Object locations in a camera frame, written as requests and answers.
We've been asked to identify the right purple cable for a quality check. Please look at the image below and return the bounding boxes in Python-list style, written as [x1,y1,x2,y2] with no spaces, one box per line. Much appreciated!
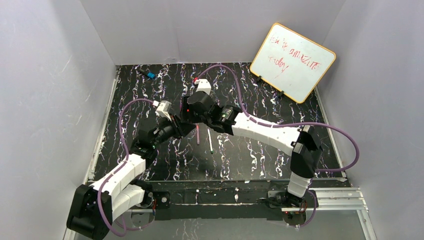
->
[197,64,360,228]

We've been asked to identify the white whiteboard orange frame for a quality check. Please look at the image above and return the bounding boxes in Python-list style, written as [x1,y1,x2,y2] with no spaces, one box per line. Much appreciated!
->
[249,23,337,104]

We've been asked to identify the purple cable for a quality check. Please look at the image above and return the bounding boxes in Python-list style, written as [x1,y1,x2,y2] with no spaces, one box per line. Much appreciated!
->
[197,64,360,228]
[97,98,155,238]

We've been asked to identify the pink pen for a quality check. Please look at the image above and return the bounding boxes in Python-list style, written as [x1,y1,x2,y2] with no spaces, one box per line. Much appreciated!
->
[196,124,200,146]

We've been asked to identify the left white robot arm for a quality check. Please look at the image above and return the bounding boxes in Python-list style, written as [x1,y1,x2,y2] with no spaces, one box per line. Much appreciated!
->
[66,116,196,240]

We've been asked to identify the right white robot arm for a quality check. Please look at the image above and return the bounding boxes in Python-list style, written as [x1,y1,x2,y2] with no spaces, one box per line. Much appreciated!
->
[180,91,323,207]

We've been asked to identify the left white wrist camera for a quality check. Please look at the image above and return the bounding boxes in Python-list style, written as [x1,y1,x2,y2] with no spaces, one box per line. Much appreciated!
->
[153,100,172,121]

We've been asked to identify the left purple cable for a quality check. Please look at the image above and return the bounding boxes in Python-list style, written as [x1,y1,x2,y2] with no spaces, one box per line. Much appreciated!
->
[97,98,155,238]

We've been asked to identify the blue capped black marker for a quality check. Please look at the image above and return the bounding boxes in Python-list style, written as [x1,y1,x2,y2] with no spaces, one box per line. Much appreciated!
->
[139,69,156,79]

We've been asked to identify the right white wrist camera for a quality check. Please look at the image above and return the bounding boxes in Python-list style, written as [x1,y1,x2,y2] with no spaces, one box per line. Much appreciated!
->
[193,78,212,96]

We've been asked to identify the white pen green tip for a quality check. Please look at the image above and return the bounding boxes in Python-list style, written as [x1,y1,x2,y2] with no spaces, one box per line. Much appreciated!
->
[207,128,214,154]

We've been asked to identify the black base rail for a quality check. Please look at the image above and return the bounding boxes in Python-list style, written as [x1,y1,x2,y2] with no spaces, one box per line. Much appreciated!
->
[79,178,339,222]

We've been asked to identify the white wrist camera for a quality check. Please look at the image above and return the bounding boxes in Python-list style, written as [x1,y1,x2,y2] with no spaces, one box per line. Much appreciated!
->
[193,78,212,96]
[153,100,172,121]

